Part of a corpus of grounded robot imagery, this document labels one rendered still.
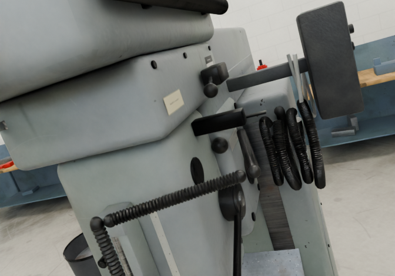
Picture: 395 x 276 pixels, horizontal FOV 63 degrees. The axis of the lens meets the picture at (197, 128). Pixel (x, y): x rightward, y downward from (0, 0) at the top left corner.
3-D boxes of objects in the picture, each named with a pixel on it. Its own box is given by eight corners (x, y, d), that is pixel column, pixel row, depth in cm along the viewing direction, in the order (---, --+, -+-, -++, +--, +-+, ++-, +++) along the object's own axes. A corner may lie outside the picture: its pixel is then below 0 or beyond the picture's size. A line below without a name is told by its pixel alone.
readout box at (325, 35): (372, 111, 60) (350, -4, 55) (321, 121, 63) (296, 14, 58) (352, 90, 78) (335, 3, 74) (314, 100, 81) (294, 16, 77)
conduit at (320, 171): (334, 204, 65) (311, 107, 60) (256, 214, 70) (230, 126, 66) (325, 167, 82) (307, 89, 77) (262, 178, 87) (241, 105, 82)
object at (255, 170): (263, 178, 33) (260, 165, 33) (250, 181, 33) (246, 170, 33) (246, 134, 50) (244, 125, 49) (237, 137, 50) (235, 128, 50)
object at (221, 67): (218, 97, 46) (210, 70, 46) (193, 104, 48) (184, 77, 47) (232, 83, 58) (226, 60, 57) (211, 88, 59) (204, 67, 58)
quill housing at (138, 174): (237, 337, 47) (167, 134, 40) (117, 337, 54) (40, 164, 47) (251, 252, 64) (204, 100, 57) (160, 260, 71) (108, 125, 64)
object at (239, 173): (104, 232, 32) (100, 219, 32) (107, 225, 34) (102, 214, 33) (264, 177, 33) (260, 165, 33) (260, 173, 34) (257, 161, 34)
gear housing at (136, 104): (171, 140, 36) (141, 53, 34) (13, 176, 44) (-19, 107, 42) (225, 87, 67) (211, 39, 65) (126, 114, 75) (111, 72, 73)
